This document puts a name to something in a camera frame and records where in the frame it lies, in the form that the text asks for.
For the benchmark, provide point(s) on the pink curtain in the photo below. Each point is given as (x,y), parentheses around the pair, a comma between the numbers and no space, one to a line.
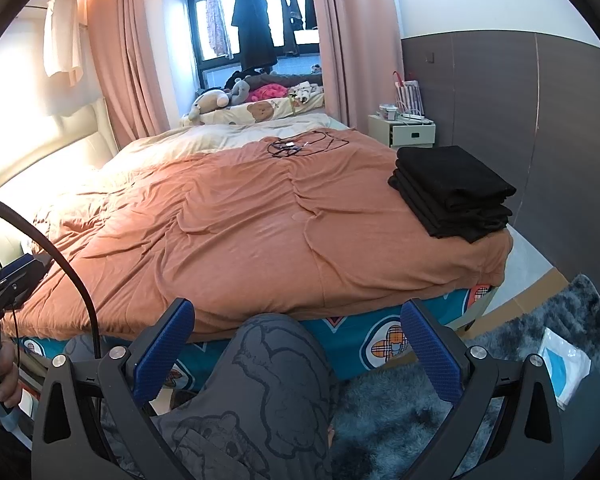
(125,60)
(360,50)

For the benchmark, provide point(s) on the black hanging coat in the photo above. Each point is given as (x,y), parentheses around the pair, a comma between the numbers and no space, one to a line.
(252,20)

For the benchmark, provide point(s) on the white power strip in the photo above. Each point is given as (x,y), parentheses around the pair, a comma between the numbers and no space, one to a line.
(417,118)

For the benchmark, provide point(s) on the patterned hanging garment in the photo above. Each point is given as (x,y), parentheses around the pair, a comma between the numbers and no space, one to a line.
(217,25)

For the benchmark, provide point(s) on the brown blanket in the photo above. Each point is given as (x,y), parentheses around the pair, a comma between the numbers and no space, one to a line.
(280,80)

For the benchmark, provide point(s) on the stack of folded black pants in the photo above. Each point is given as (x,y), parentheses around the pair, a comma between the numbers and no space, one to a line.
(460,222)

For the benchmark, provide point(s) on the person's leg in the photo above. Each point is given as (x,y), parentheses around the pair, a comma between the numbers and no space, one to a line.
(260,385)

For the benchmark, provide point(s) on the teal patterned bed sheet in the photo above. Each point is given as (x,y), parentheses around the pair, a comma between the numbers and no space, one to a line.
(370,340)

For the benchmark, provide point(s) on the white nightstand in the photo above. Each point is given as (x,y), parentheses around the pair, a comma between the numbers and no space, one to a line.
(410,135)

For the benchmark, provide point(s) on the dark hanging garment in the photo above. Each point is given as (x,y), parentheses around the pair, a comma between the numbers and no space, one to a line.
(297,10)

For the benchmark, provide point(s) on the white hanging shirt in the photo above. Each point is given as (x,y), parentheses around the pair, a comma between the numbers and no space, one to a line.
(62,35)

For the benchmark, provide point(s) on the orange blanket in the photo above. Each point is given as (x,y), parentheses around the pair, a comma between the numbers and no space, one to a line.
(230,240)

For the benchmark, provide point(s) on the pink plush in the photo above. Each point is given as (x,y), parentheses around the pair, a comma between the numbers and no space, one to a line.
(267,92)

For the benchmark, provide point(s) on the white plastic bag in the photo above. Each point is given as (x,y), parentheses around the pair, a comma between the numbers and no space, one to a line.
(565,365)

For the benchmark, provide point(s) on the spotted dog plush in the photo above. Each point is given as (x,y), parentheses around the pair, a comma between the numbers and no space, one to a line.
(305,92)

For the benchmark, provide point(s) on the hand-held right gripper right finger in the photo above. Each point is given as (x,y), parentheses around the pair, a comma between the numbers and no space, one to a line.
(430,355)

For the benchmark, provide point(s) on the grey elephant plush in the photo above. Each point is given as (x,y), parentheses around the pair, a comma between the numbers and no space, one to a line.
(239,91)

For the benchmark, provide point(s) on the beige bear plush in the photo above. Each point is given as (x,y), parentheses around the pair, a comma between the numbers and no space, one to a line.
(207,105)

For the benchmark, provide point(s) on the red striped paper bag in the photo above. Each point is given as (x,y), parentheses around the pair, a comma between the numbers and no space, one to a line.
(410,95)

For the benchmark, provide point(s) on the bear print pillow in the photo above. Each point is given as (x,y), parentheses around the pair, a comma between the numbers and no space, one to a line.
(260,110)

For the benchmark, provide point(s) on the cream padded headboard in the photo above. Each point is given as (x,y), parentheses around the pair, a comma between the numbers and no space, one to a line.
(45,155)

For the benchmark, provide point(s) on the blue grey shaggy rug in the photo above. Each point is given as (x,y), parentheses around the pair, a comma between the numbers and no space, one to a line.
(390,420)

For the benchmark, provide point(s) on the window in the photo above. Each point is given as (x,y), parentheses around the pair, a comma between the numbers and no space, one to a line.
(215,67)

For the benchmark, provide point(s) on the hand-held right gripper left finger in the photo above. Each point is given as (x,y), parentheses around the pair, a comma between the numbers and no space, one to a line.
(162,350)

